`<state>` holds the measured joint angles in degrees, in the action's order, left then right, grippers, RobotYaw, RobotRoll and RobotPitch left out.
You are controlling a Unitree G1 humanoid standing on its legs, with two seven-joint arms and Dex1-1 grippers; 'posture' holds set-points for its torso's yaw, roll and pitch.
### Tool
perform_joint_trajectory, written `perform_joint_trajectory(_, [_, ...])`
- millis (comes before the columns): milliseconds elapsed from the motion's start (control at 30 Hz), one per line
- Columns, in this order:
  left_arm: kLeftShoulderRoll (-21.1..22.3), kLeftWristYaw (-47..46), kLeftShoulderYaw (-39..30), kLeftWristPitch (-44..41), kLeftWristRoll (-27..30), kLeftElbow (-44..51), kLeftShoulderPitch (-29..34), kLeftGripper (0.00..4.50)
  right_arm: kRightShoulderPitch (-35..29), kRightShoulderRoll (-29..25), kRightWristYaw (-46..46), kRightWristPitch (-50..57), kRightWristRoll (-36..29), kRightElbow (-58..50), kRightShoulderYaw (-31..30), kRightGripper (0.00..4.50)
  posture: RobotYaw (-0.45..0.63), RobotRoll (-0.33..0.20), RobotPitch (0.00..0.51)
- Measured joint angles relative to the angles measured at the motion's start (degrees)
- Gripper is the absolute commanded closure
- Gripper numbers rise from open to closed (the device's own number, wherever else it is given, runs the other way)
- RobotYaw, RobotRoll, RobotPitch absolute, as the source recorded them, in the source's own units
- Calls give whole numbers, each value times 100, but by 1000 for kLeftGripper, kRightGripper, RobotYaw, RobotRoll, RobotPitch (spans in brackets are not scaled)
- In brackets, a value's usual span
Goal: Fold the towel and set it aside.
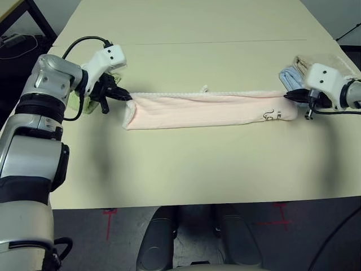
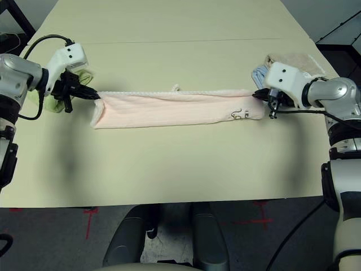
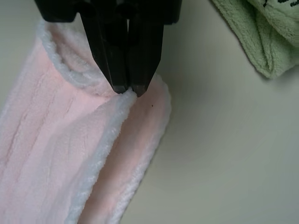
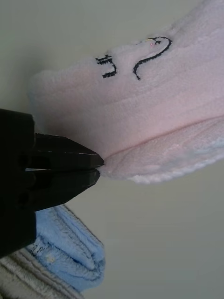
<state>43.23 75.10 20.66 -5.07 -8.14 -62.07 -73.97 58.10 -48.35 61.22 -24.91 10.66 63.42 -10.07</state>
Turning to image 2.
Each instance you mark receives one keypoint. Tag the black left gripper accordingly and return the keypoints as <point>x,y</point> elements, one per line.
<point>66,84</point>

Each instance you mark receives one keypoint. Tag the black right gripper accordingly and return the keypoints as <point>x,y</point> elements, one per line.
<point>279,98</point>

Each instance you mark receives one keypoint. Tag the pink terry towel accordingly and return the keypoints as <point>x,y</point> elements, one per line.
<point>169,110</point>

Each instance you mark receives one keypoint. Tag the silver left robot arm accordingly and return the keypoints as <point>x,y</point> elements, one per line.
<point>17,70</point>

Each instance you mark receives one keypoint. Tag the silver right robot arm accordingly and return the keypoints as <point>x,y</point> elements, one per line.
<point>338,90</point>

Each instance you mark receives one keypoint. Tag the light blue folded towel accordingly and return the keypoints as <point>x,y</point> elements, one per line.
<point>258,76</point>

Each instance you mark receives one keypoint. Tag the green folded towel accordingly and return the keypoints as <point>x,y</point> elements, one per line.
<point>53,105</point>

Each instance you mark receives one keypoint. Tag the beige folded towel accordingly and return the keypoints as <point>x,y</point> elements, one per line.
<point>299,60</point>

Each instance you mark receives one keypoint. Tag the beige side table black legs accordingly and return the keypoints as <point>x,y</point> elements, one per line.
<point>22,18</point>

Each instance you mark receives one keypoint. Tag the dark grey robot left leg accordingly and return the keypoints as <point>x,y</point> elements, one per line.
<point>124,245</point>

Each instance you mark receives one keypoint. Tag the dark grey robot leg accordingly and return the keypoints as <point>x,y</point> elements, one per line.
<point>211,245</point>
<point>124,245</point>

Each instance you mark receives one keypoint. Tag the dark grey robot right leg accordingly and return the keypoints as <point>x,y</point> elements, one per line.
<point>211,245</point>

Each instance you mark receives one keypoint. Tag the beige robot torso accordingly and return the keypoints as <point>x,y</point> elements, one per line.
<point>146,268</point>

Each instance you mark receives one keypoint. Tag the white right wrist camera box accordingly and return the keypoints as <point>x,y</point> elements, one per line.
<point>282,74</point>

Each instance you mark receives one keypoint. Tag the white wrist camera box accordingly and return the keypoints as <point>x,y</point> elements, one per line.
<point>70,55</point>
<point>282,74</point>

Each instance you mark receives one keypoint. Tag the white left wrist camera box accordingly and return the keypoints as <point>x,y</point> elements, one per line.
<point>70,55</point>

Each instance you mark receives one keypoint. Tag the black metal frame stand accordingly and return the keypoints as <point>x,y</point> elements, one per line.
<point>338,44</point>

